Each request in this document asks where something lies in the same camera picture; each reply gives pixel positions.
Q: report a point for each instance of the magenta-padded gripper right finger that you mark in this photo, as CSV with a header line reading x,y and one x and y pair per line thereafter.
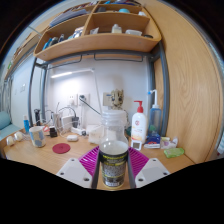
x,y
151,171

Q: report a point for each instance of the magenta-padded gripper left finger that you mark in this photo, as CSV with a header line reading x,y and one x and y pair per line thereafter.
x,y
71,171

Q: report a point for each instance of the clear bottle with dark label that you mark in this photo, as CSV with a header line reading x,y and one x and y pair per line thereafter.
x,y
114,166

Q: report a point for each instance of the flat round red coaster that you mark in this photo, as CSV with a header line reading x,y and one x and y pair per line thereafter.
x,y
61,148

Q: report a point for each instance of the green sponge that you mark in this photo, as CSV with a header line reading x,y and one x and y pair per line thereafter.
x,y
173,152

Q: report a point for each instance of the small blue box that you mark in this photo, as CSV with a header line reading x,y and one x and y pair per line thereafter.
x,y
152,141

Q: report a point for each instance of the small white thermometer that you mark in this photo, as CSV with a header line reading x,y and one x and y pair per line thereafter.
x,y
136,145

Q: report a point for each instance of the white earbuds case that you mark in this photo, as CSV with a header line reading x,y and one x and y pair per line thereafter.
x,y
72,137

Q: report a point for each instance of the white power strip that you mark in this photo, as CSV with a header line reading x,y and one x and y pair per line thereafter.
x,y
78,131

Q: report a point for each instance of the white tissue pack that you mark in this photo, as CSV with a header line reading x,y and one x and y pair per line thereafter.
x,y
94,135

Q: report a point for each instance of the small black jar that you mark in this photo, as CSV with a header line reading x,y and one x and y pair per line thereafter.
x,y
53,132

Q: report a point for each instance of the white bottle with red pump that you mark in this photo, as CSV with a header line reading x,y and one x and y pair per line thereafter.
x,y
139,126

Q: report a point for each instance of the blue and cream patterned mug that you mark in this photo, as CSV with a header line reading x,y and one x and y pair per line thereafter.
x,y
37,137

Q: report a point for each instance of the black charger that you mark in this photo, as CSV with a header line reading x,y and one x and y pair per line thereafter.
x,y
75,122

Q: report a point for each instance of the steel cup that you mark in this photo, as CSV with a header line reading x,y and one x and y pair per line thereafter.
x,y
55,119

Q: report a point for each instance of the round cream wrapped bun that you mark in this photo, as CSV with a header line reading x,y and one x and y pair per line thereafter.
x,y
10,141
18,136

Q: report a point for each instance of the black electric shaver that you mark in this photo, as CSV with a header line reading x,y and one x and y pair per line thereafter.
x,y
37,116

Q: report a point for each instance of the blue tube with white cap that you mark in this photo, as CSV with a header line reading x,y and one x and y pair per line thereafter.
x,y
26,125

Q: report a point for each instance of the bed with teal sheet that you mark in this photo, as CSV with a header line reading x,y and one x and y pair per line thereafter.
x,y
10,130

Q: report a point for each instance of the brown tree creature figurine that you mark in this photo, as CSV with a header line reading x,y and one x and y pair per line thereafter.
x,y
117,98

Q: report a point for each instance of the teal pillow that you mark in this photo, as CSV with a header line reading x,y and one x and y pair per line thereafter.
x,y
4,120

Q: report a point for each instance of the white desk lamp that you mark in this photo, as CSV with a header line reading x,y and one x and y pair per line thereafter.
x,y
71,73

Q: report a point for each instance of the grey striped curtain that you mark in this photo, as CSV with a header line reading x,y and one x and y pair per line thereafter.
x,y
5,95

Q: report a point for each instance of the long wooden overhead bunk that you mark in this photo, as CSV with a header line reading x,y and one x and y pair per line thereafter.
x,y
25,50

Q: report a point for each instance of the wooden shelf unit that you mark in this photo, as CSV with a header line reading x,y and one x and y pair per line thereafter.
x,y
100,41

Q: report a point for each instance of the white wall socket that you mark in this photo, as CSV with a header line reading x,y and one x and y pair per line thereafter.
x,y
85,101
72,100

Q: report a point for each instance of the grey metal frame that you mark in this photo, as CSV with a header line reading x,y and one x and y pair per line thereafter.
x,y
164,93

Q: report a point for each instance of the white wall box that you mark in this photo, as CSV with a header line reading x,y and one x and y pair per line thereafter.
x,y
106,99

